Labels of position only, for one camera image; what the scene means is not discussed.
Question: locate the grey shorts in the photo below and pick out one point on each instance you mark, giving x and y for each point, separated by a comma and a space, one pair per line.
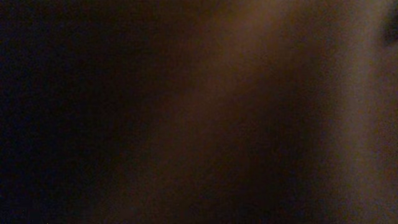
198, 111

